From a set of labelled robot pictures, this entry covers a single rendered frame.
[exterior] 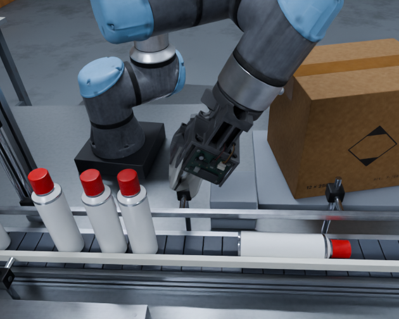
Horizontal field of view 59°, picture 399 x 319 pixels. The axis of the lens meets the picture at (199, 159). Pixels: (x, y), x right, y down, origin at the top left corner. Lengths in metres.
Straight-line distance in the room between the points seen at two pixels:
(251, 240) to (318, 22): 0.41
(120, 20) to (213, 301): 0.52
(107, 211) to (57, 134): 0.62
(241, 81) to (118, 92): 0.51
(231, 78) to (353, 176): 0.52
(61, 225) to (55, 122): 0.64
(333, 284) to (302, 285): 0.05
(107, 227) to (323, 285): 0.41
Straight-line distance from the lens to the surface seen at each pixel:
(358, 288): 0.74
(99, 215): 0.63
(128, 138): 0.95
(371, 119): 0.79
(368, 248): 0.77
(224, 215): 0.67
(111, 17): 0.40
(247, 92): 0.41
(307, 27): 0.39
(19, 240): 0.85
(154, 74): 0.89
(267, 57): 0.40
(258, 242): 0.67
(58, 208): 0.67
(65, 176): 1.03
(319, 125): 0.74
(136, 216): 0.62
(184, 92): 1.32
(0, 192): 1.07
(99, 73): 0.88
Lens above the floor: 1.46
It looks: 40 degrees down
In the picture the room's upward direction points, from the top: 4 degrees counter-clockwise
